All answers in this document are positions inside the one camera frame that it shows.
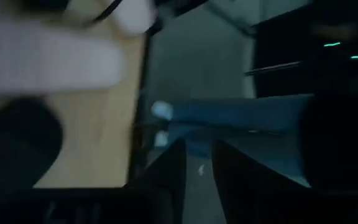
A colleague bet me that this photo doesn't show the black rounded object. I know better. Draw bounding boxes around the black rounded object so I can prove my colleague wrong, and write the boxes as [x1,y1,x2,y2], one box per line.
[0,95,64,202]
[299,92,358,191]

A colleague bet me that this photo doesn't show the black cabinet with green lights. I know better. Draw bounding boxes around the black cabinet with green lights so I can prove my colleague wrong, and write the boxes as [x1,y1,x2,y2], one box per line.
[253,0,358,99]

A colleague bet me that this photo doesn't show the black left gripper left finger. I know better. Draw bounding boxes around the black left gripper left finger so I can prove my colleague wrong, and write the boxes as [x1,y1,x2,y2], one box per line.
[125,138,188,224]

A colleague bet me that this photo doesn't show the thin black cable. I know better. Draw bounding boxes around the thin black cable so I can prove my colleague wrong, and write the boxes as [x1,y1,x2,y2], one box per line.
[89,0,124,25]

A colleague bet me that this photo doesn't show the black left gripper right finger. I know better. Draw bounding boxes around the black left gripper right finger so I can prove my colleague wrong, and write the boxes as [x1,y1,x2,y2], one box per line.
[211,139,311,224]

